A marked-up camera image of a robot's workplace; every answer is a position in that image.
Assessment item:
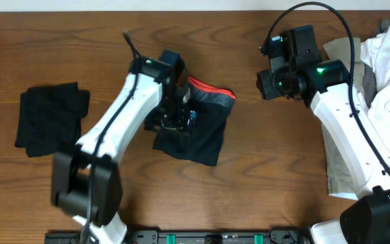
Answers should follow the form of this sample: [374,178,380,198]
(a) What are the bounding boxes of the black leggings with red waistband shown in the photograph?
[152,77,236,167]

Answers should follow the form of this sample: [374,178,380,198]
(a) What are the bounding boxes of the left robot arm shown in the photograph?
[51,56,196,243]

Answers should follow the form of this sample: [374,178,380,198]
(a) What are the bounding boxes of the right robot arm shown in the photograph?
[257,60,390,243]

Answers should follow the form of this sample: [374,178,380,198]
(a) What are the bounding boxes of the khaki beige garment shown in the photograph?
[322,37,365,200]

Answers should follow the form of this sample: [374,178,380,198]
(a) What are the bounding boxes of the grey garment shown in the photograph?
[362,18,390,109]

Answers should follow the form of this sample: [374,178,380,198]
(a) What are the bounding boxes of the folded black garment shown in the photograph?
[14,82,90,157]

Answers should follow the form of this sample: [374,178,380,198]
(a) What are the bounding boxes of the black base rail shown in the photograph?
[44,226,313,244]

